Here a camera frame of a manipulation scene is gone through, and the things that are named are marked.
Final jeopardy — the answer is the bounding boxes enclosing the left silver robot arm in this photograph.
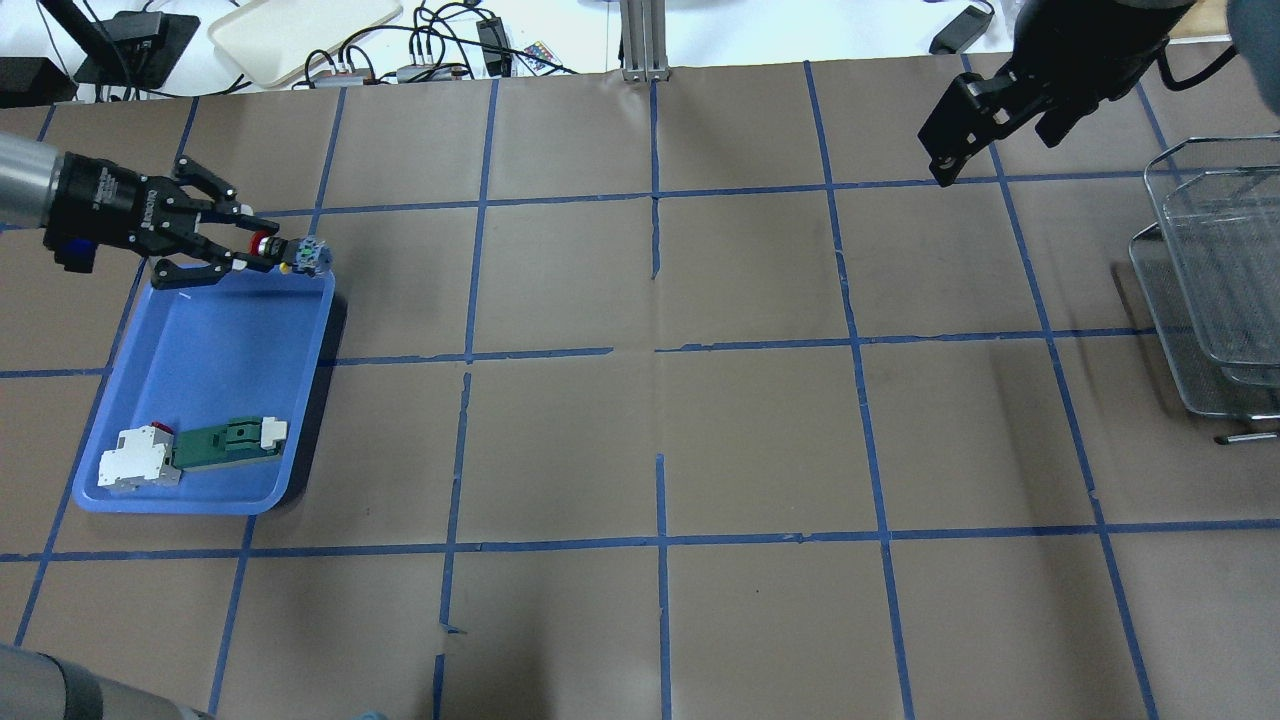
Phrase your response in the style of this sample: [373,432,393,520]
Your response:
[1,133,296,719]

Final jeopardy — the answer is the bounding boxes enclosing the blue plastic tray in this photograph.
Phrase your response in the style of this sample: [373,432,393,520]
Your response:
[70,272,337,516]

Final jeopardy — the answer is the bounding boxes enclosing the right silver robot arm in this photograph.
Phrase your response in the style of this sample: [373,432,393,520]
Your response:
[916,1,1279,187]

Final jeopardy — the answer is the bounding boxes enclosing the white circuit breaker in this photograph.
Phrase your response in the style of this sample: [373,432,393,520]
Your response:
[96,424,183,492]

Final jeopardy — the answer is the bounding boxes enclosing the metal wire mesh shelf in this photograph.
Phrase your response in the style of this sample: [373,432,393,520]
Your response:
[1128,133,1279,446]

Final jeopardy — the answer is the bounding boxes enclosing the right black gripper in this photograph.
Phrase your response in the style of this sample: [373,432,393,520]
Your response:
[916,1,1190,188]

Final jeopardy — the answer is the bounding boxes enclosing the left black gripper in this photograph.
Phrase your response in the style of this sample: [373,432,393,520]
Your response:
[44,152,282,290]

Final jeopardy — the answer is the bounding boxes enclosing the black power adapter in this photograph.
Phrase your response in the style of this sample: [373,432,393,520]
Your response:
[928,1,996,56]

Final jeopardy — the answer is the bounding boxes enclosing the aluminium frame post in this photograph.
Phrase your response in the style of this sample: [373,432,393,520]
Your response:
[617,0,671,83]

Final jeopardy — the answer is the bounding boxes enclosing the red emergency stop button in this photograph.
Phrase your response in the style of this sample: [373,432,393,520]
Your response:
[250,231,333,277]

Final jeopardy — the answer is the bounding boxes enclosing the green white terminal block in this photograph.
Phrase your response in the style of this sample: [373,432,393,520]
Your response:
[172,416,289,471]

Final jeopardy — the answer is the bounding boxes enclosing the black camera stand base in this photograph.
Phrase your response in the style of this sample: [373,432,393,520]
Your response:
[37,1,202,91]

